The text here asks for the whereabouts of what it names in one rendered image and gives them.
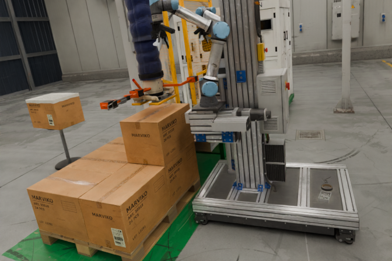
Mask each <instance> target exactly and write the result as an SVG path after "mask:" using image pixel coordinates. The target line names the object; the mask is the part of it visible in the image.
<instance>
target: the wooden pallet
mask: <svg viewBox="0 0 392 261"><path fill-rule="evenodd" d="M200 187H201V184H200V176H198V177H197V178H196V179H195V180H194V182H193V183H192V184H191V185H190V186H189V187H188V188H187V190H186V191H185V192H184V193H183V194H182V195H181V196H180V197H179V199H178V200H177V201H176V202H175V204H174V205H172V207H171V208H170V209H169V210H168V211H167V213H166V214H165V215H164V216H163V217H162V218H161V219H160V221H159V222H158V223H157V224H156V225H155V226H154V227H153V228H152V230H151V231H150V232H149V233H148V235H147V236H146V237H145V238H144V239H143V240H142V241H141V243H140V244H139V245H138V246H137V247H136V248H135V249H134V250H133V252H132V253H126V252H122V251H118V250H115V249H111V248H107V247H104V246H100V245H96V244H92V243H90V242H85V241H81V240H78V239H74V238H70V237H66V236H63V235H59V234H55V233H52V232H48V231H44V230H40V229H39V232H40V235H41V238H42V240H43V243H44V244H47V245H52V244H53V243H54V242H55V241H57V240H58V239H62V240H64V241H68V242H72V243H75V244H76V248H77V251H78V253H79V254H81V255H85V256H88V257H92V256H93V255H94V254H95V253H96V252H97V251H98V250H100V251H104V252H108V253H112V254H115V255H118V256H121V258H122V261H142V260H143V259H144V258H145V256H146V255H147V254H148V253H149V251H150V250H151V249H152V248H153V247H154V245H155V244H156V243H157V241H158V240H159V239H160V237H161V236H162V235H163V234H164V233H165V231H166V230H167V229H168V228H169V227H170V225H171V224H172V222H173V221H174V220H175V219H176V218H177V216H178V215H179V214H180V213H181V211H182V210H183V209H184V208H185V207H186V205H187V204H188V203H189V201H190V200H191V199H192V198H193V196H194V195H195V194H196V193H197V192H198V190H199V189H200Z"/></svg>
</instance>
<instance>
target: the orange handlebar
mask: <svg viewBox="0 0 392 261"><path fill-rule="evenodd" d="M191 81H192V79H188V80H186V81H184V82H182V83H176V84H164V83H163V87H170V86H182V85H184V84H186V83H188V82H191ZM149 90H151V88H144V89H143V92H146V91H149ZM136 95H137V94H136V93H134V94H132V93H131V94H126V95H124V96H123V97H126V96H130V98H133V97H134V96H136ZM101 107H102V108H107V105H101Z"/></svg>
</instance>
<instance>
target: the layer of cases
mask: <svg viewBox="0 0 392 261"><path fill-rule="evenodd" d="M198 176H199V172H198V164H197V156H196V151H195V143H194V141H193V142H192V143H191V144H190V145H189V146H187V147H186V148H185V149H184V150H183V151H182V152H181V153H180V154H178V155H177V156H176V157H175V158H174V159H172V161H171V162H169V163H168V164H167V165H166V166H158V165H147V164H135V163H128V161H127V155H126V152H125V147H124V141H123V137H118V138H116V139H114V140H112V141H111V142H109V143H107V144H105V145H104V146H102V147H100V148H98V149H96V150H95V151H93V152H91V153H89V154H87V155H85V156H84V157H82V158H80V159H78V160H76V161H75V162H73V163H71V164H70V165H68V166H66V167H64V168H62V169H61V170H59V171H57V172H55V173H53V174H52V175H50V176H48V177H46V178H44V179H43V180H41V181H39V182H38V183H36V184H34V185H32V186H30V187H28V188H27V192H28V195H29V198H30V202H31V205H32V208H33V211H34V215H35V217H36V220H37V224H38V227H39V229H40V230H44V231H48V232H52V233H55V234H59V235H63V236H66V237H70V238H74V239H78V240H81V241H85V242H90V243H92V244H96V245H100V246H104V247H107V248H111V249H115V250H118V251H122V252H126V253H132V252H133V250H134V249H135V248H136V247H137V246H138V245H139V244H140V243H141V241H142V240H143V239H144V238H145V237H146V236H147V235H148V233H149V232H150V231H151V230H152V228H153V227H154V226H155V225H156V224H157V223H158V222H159V221H160V219H161V218H162V217H163V216H164V215H165V214H166V213H167V211H168V210H169V209H170V208H171V207H172V205H174V204H175V202H176V201H177V200H178V199H179V197H180V196H181V195H182V194H183V193H184V192H185V191H186V190H187V188H188V187H189V186H190V185H191V184H192V183H193V182H194V180H195V179H196V178H197V177H198Z"/></svg>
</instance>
